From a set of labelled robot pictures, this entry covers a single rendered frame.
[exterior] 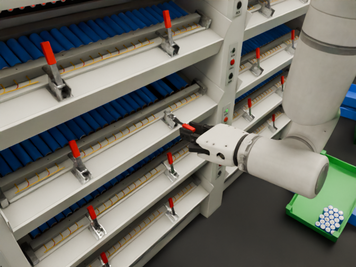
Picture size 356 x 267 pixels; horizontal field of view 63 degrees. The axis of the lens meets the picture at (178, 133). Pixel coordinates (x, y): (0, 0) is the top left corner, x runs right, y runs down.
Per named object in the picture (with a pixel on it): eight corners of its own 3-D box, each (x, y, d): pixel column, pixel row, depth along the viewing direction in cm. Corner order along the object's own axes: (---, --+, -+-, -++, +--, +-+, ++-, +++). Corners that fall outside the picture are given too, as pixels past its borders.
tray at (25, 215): (212, 114, 90) (224, 91, 83) (15, 241, 54) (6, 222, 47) (169, 74, 96) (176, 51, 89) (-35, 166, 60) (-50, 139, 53)
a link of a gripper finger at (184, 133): (194, 151, 68) (173, 142, 72) (202, 144, 70) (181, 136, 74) (193, 139, 66) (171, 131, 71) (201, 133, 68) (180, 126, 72)
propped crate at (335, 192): (335, 242, 110) (338, 238, 103) (285, 213, 121) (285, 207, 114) (370, 179, 117) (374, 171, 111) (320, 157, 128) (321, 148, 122)
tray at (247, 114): (296, 91, 143) (313, 69, 133) (224, 148, 107) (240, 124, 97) (264, 66, 149) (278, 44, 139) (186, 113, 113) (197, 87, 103)
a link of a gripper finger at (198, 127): (210, 140, 71) (189, 132, 76) (217, 134, 73) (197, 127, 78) (208, 128, 70) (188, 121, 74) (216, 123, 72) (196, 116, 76)
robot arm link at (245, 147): (245, 182, 60) (232, 177, 62) (266, 161, 66) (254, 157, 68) (245, 149, 56) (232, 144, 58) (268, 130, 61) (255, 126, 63)
